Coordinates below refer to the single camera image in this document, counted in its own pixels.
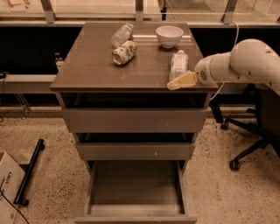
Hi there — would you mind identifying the grey middle drawer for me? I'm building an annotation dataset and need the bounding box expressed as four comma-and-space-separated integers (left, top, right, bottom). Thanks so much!
76, 133, 195, 160

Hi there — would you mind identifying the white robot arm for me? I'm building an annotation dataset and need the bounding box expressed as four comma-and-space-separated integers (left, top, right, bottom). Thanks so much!
167, 38, 280, 95

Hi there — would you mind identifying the grey bottom drawer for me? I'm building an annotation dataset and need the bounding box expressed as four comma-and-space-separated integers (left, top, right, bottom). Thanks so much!
74, 160, 197, 224

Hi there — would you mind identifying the black metal stand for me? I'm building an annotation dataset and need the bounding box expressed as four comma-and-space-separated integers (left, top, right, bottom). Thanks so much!
13, 139, 45, 207

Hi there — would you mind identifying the grey drawer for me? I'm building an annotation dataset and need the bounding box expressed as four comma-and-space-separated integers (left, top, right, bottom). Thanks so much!
61, 107, 207, 133
74, 160, 197, 224
76, 133, 195, 160

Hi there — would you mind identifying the clear plastic bottle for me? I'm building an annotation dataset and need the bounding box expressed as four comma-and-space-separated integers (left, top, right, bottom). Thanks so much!
111, 23, 134, 48

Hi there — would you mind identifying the white bowl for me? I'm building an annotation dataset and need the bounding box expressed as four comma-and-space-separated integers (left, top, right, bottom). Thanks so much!
156, 25, 184, 48

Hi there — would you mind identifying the grey drawer cabinet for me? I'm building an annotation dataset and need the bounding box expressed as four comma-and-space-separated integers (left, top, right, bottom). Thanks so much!
50, 22, 219, 176

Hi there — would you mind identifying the white cardboard box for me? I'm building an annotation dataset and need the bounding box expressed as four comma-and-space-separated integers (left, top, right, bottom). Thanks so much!
0, 152, 25, 224

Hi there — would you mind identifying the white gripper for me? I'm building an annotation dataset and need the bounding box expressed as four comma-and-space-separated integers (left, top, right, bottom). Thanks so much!
167, 52, 234, 90

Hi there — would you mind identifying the white cable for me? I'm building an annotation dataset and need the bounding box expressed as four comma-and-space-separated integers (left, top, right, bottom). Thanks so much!
209, 22, 240, 102

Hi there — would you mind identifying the grey top drawer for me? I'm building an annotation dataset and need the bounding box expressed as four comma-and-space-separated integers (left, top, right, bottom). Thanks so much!
61, 107, 207, 133

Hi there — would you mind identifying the black cable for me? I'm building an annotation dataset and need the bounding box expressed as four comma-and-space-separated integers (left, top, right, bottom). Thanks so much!
0, 180, 31, 224

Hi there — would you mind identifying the black office chair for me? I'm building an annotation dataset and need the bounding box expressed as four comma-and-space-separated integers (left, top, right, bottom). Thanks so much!
210, 84, 280, 171

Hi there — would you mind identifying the blue plastic bottle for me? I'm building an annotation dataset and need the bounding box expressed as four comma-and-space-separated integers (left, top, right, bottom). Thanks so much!
169, 50, 188, 81

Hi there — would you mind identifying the green labelled can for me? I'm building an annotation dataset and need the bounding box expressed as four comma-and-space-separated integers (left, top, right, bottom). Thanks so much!
112, 40, 137, 66

